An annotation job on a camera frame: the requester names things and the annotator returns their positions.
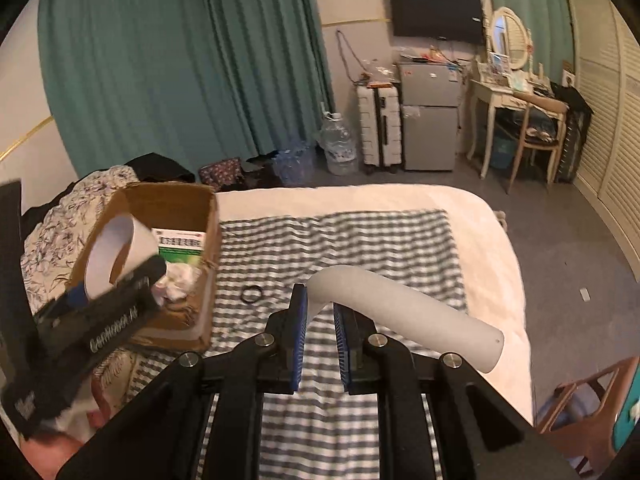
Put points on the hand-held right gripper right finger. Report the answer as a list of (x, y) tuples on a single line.
[(343, 355)]

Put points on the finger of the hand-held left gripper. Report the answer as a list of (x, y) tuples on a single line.
[(145, 272)]

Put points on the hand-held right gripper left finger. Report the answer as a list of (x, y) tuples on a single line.
[(298, 340)]

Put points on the white paper roll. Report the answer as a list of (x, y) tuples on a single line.
[(140, 245)]

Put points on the white tissue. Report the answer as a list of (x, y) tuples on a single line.
[(175, 282)]

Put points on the green medicine box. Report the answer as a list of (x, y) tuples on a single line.
[(180, 250)]

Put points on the brown cardboard box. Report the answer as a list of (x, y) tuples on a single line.
[(180, 320)]

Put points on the bent white paper tube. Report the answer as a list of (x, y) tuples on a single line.
[(425, 325)]

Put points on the person's left hand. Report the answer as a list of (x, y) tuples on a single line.
[(50, 452)]

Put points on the floral blanket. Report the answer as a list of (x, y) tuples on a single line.
[(60, 220)]

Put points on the dark cloth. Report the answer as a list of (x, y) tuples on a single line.
[(160, 170)]

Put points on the grey checked cloth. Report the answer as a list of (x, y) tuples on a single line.
[(375, 240)]

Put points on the patterned bag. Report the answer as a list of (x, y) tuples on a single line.
[(222, 172)]

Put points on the large clear water jug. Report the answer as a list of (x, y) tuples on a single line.
[(340, 145)]

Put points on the teal curtain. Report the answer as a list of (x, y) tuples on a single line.
[(175, 60), (545, 20)]

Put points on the white suitcase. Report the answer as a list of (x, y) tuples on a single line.
[(380, 125)]

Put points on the grey small fridge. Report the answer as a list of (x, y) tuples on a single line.
[(430, 125)]

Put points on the blue waste bin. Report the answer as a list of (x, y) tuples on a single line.
[(502, 152)]

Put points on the brown wooden chair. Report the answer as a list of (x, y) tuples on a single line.
[(600, 410)]

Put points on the cream dressing desk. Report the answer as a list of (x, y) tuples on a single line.
[(492, 92)]

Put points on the wooden chair with cream back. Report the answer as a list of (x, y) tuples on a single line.
[(542, 105)]

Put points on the black bag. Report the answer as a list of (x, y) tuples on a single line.
[(570, 100)]

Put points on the cream louvred wardrobe doors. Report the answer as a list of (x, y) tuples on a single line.
[(610, 135)]

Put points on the oval white-framed mirror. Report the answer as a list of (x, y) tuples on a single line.
[(505, 35)]

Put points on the black wall television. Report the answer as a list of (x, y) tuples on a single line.
[(435, 15)]

